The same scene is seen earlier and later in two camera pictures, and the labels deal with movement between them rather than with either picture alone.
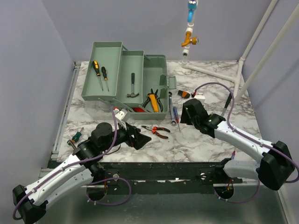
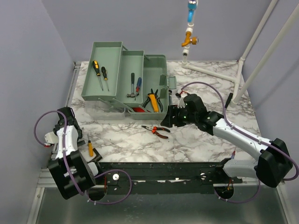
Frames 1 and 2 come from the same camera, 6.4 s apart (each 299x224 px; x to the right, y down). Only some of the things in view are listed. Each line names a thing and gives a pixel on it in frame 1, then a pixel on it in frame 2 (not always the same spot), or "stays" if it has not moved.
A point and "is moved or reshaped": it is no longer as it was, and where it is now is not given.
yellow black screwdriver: [104, 71] stays
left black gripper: [139, 139] -> [80, 135]
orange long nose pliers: [154, 129] stays
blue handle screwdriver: [175, 115] is moved or reshaped
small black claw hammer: [132, 94] stays
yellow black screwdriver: [96, 66] stays
